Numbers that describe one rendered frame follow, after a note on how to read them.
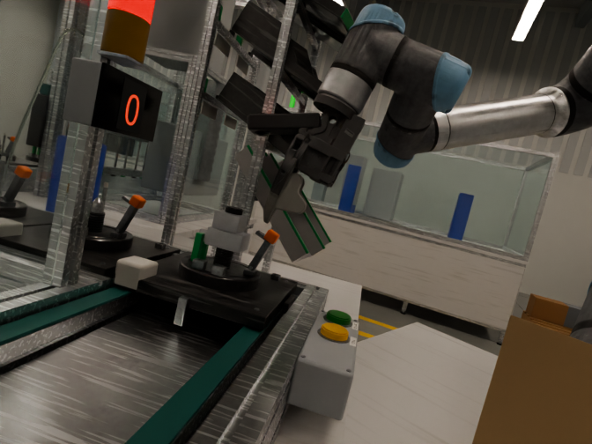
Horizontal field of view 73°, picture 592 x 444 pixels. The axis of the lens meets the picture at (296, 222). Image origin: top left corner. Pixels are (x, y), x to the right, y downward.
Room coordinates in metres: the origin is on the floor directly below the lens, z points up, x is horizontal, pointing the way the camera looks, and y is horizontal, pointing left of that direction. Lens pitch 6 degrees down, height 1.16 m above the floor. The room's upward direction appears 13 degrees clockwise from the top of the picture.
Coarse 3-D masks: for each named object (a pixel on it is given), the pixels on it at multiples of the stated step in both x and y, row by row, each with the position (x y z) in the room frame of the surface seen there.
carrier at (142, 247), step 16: (96, 208) 0.71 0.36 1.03; (96, 224) 0.70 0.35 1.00; (96, 240) 0.66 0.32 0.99; (112, 240) 0.68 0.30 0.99; (128, 240) 0.71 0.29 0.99; (144, 240) 0.81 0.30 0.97; (96, 256) 0.63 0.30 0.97; (112, 256) 0.65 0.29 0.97; (128, 256) 0.67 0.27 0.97; (144, 256) 0.69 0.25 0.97; (160, 256) 0.73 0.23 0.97; (96, 272) 0.58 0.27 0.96; (112, 272) 0.60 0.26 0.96
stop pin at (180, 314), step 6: (180, 300) 0.54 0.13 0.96; (186, 300) 0.54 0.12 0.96; (180, 306) 0.54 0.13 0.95; (186, 306) 0.54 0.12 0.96; (180, 312) 0.54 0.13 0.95; (186, 312) 0.55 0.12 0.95; (174, 318) 0.54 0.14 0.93; (180, 318) 0.54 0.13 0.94; (186, 318) 0.55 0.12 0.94; (180, 324) 0.54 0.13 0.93
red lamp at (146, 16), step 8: (112, 0) 0.48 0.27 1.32; (120, 0) 0.48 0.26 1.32; (128, 0) 0.48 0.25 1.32; (136, 0) 0.48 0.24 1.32; (144, 0) 0.49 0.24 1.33; (152, 0) 0.50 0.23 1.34; (112, 8) 0.49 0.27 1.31; (120, 8) 0.48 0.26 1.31; (128, 8) 0.48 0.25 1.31; (136, 8) 0.49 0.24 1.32; (144, 8) 0.49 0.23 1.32; (152, 8) 0.51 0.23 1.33; (144, 16) 0.50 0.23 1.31
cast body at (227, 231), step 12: (216, 216) 0.65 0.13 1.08; (228, 216) 0.65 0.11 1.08; (240, 216) 0.66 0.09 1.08; (216, 228) 0.65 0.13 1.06; (228, 228) 0.65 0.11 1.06; (240, 228) 0.66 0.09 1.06; (204, 240) 0.67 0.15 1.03; (216, 240) 0.65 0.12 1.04; (228, 240) 0.65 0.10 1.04; (240, 240) 0.64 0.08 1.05; (240, 252) 0.65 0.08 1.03
